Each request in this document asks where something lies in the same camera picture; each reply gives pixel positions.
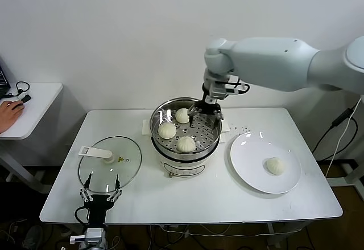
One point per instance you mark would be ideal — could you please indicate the white steamed baozi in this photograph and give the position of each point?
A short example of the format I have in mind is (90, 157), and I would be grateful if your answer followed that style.
(167, 131)
(186, 144)
(275, 166)
(182, 116)

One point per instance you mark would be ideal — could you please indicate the white round plate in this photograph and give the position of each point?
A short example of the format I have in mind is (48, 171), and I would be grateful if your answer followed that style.
(250, 159)

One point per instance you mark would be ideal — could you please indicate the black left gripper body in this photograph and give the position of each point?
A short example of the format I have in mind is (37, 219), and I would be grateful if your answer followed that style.
(96, 206)

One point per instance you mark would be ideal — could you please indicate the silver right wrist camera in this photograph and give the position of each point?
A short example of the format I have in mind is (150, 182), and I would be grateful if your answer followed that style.
(224, 92)

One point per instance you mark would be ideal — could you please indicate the white power strip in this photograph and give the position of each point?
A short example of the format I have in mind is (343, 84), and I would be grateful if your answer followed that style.
(170, 227)

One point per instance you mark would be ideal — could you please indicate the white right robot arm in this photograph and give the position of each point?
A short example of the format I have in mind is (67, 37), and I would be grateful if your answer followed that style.
(270, 62)

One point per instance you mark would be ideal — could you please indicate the white electric cooker pot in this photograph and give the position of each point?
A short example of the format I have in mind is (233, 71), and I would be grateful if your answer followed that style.
(182, 168)

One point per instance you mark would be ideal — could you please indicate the black laptop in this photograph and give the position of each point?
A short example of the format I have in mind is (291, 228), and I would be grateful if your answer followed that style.
(3, 82)

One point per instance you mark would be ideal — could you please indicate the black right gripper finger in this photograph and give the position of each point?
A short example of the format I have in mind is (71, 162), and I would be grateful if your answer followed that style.
(192, 114)
(219, 114)

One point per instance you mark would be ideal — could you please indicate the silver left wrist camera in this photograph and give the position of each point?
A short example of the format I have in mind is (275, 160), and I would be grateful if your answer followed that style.
(76, 239)

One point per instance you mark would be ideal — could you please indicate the person's bare hand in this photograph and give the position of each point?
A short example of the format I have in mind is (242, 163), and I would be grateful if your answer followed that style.
(8, 117)

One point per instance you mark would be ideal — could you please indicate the small black device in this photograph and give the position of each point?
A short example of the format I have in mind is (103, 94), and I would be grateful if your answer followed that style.
(26, 98)

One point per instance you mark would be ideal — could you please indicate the white side table rounded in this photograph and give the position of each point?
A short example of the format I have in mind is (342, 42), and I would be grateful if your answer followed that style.
(42, 102)

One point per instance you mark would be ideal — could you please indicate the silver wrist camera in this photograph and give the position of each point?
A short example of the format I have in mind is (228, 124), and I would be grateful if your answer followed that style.
(224, 92)
(76, 239)

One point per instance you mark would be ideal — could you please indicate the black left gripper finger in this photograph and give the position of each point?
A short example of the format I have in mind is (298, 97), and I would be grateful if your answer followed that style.
(86, 186)
(116, 187)

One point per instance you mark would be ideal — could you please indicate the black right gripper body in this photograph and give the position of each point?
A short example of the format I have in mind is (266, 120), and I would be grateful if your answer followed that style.
(209, 107)

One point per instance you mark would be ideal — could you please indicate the stainless steel steamer basket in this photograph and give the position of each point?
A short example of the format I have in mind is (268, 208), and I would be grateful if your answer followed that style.
(206, 136)

